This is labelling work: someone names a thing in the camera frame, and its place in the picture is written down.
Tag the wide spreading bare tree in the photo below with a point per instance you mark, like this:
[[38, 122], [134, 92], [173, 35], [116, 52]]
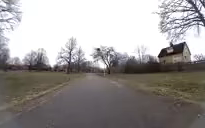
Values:
[[107, 60]]

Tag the distant row of trees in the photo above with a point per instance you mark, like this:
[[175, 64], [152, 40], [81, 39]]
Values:
[[94, 67]]

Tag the slim bare tree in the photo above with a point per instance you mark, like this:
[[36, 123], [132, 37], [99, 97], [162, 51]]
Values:
[[79, 60]]

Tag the tall bare tree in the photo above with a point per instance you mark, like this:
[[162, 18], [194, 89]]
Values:
[[69, 55]]

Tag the row of pale bare trees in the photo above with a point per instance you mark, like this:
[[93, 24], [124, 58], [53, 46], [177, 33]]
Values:
[[140, 57]]

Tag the grey asphalt path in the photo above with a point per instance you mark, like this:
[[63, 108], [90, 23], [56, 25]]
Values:
[[100, 106]]

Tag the dark hedge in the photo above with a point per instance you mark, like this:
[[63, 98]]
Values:
[[150, 68]]

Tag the group of bare trees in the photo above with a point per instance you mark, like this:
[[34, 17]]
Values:
[[35, 60]]

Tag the dry grass field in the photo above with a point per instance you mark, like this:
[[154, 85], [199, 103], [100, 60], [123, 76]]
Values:
[[170, 85], [23, 85]]

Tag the beige house with dark roof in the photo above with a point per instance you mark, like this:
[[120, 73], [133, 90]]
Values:
[[175, 55]]

